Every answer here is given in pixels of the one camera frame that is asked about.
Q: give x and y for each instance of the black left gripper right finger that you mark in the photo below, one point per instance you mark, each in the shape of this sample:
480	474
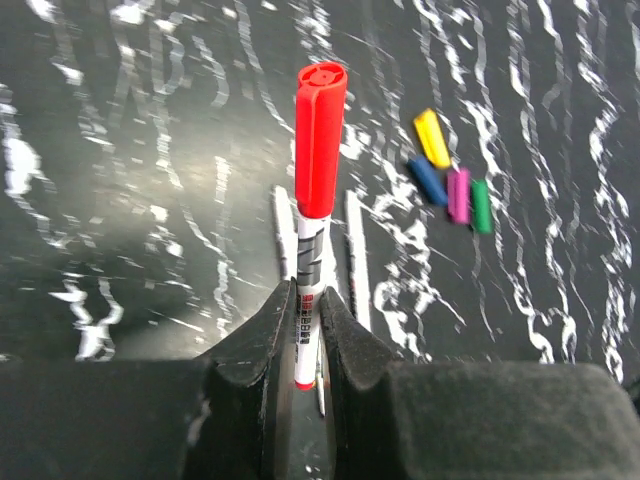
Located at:
364	440

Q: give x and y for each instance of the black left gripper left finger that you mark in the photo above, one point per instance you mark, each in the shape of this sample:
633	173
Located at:
244	429

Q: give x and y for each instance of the white pen red tip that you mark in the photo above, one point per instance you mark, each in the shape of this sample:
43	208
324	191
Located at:
311	284

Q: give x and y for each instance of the white pen yellow end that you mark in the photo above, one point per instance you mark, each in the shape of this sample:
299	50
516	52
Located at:
285	232

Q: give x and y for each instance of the yellow pen cap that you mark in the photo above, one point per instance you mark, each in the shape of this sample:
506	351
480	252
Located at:
432	139

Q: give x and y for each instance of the red pen cap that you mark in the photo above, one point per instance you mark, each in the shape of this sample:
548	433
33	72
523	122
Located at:
320	101

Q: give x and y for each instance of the white pen magenta end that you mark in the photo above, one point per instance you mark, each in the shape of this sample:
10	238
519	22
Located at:
319	384

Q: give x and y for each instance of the white pen green end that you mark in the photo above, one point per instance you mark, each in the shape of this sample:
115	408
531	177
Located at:
359	279

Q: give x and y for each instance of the blue pen cap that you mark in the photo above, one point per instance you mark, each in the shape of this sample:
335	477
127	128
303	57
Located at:
428	180

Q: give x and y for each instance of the green pen cap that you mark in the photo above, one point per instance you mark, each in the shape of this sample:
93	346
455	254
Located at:
481	207

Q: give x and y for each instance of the magenta pen cap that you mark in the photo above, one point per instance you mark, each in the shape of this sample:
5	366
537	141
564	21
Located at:
458	191

